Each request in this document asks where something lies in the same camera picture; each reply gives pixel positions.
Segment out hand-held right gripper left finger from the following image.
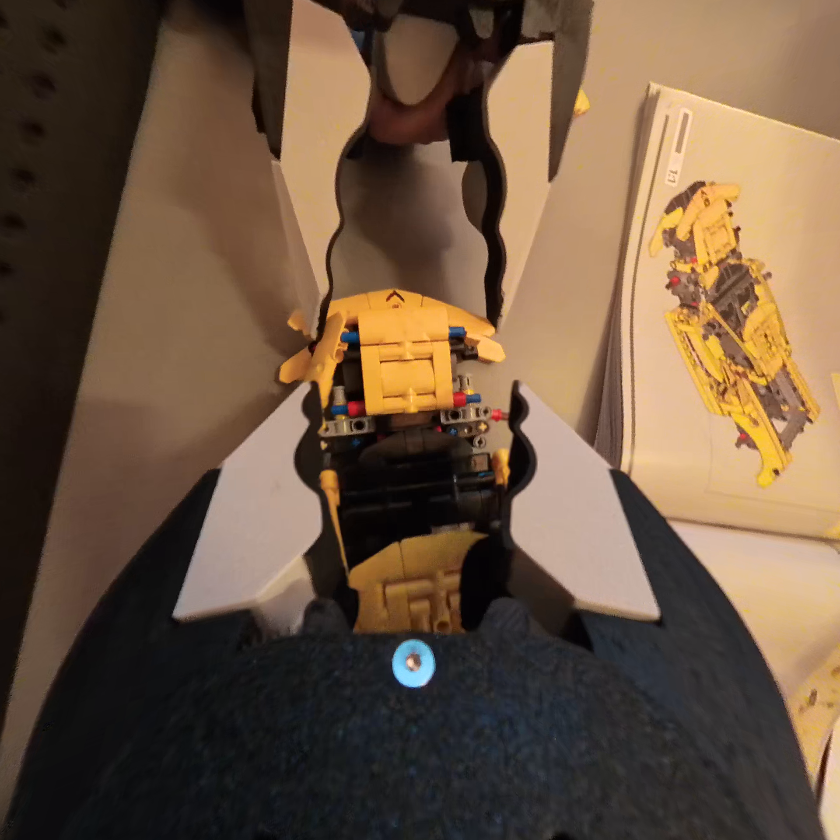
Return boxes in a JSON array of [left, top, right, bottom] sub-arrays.
[[172, 382, 352, 636]]

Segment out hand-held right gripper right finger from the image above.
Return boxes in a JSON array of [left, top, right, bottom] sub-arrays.
[[505, 379, 662, 634]]

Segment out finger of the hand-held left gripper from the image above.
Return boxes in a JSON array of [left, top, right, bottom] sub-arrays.
[[271, 0, 374, 324], [461, 39, 557, 327]]

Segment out yellow brick car model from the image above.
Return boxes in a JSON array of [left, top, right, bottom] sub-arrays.
[[279, 289, 529, 634]]

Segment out grey desk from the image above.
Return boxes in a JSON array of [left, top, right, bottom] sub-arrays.
[[0, 0, 840, 756]]

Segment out person's left hand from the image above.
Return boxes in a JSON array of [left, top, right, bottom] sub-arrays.
[[367, 58, 488, 147]]

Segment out open instruction booklet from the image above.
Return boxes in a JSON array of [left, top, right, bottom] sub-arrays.
[[594, 82, 840, 795]]

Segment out black perforated panel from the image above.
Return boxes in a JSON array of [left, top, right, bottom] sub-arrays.
[[0, 0, 165, 723]]

